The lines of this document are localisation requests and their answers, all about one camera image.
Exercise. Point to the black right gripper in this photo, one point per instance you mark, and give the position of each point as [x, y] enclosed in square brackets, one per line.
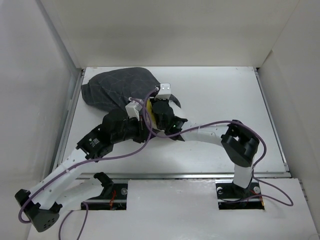
[153, 101]

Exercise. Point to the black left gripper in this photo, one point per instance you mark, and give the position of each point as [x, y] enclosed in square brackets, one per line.
[142, 130]

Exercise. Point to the white pillow with yellow piping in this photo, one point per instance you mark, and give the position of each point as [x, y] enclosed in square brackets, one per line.
[150, 112]

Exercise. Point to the dark grey checked pillowcase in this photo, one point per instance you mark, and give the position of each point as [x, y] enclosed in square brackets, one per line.
[111, 90]

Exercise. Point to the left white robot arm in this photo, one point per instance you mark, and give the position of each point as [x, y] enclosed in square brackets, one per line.
[44, 203]

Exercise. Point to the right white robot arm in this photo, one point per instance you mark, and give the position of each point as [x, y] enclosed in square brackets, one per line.
[239, 143]

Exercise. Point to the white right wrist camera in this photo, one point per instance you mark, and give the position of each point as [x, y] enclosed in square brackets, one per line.
[164, 91]

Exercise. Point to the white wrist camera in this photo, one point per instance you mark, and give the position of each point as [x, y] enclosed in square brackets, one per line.
[164, 91]
[134, 107]

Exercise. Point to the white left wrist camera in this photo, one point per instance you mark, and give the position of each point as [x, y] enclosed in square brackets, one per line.
[134, 107]

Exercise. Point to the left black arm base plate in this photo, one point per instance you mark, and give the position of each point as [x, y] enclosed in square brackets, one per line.
[115, 200]

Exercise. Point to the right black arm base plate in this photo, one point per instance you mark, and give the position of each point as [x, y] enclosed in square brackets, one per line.
[233, 197]

